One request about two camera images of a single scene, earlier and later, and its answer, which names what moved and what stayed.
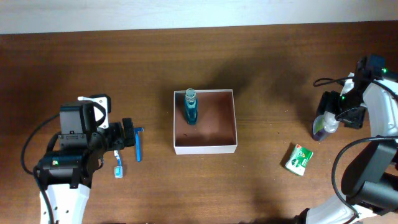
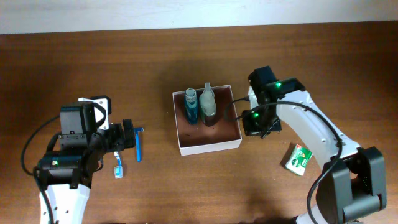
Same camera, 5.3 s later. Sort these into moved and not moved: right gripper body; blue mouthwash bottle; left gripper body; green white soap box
Moved: right gripper body
Not moved: blue mouthwash bottle; green white soap box; left gripper body
